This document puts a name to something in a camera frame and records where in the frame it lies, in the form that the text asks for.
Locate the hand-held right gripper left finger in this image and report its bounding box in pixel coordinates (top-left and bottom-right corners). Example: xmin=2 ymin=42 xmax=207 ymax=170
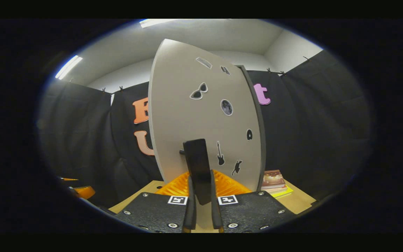
xmin=116 ymin=171 xmax=198 ymax=233

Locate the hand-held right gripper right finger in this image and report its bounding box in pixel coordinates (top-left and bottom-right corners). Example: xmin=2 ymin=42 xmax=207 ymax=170
xmin=210 ymin=170 xmax=296 ymax=233

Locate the black cabinet door handle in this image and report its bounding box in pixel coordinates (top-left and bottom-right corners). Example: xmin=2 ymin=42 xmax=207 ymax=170
xmin=179 ymin=139 xmax=213 ymax=205

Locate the dark grey cabinet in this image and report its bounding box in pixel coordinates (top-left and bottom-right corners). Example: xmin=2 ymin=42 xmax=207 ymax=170
xmin=236 ymin=65 xmax=267 ymax=192

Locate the light grey cabinet door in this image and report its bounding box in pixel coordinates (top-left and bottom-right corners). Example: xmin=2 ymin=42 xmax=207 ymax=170
xmin=148 ymin=38 xmax=263 ymax=192

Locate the brown cover book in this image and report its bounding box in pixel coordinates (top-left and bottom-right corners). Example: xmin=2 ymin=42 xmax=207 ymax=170
xmin=261 ymin=170 xmax=286 ymax=189

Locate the row of backdrop clips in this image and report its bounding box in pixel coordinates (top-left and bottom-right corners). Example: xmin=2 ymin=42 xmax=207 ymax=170
xmin=101 ymin=55 xmax=310 ymax=93

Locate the black backdrop cloth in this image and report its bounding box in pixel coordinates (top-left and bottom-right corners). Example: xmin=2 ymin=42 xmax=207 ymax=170
xmin=37 ymin=49 xmax=373 ymax=209

